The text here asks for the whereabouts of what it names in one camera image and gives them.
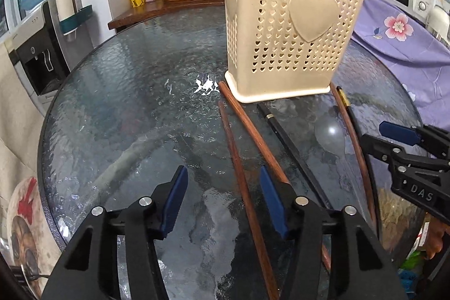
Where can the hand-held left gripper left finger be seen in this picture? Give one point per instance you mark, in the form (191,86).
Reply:
(174,201)

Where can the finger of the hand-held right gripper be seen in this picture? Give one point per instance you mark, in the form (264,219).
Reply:
(381,147)
(400,133)

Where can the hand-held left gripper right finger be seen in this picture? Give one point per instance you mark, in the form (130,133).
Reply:
(272,201)

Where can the brown wooden chopstick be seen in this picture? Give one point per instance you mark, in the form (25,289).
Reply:
(255,133)
(236,159)
(360,149)

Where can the black chopstick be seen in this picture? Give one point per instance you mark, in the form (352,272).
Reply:
(340,92)
(292,152)

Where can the cream perforated utensil holder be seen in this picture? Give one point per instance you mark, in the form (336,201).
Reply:
(281,57)

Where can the purple floral cloth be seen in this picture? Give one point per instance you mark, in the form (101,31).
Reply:
(415,75)

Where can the white kettle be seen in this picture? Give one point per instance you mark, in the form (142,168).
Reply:
(439,20)

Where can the printed seat cushion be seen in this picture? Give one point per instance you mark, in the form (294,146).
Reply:
(28,215)

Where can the beige cloth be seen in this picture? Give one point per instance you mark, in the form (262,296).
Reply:
(21,117)

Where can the wooden counter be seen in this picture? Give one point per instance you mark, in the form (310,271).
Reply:
(140,13)

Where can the teal roll holder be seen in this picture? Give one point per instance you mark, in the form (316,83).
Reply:
(79,17)

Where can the water dispenser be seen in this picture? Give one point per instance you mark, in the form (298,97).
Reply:
(38,40)

